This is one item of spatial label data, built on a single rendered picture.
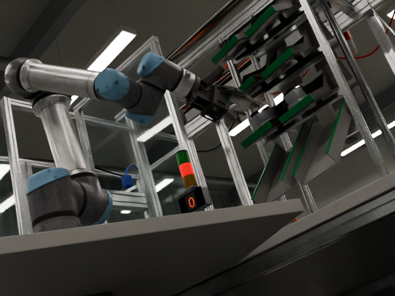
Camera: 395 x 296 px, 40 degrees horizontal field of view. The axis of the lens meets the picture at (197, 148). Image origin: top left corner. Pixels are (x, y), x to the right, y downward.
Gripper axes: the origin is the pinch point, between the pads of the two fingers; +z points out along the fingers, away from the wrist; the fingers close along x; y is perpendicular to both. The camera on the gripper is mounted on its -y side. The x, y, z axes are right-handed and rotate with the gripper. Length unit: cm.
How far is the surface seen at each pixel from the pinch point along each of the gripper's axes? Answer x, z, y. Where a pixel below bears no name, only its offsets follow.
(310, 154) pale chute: 7.2, 18.1, 11.3
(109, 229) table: 22, -40, 65
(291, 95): 13.5, 5.5, 0.2
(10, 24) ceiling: -458, -85, -425
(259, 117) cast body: 1.9, 3.1, 1.9
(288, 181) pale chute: 5.9, 11.2, 23.6
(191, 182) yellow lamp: -48.4, 9.1, -3.2
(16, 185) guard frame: -105, -43, -7
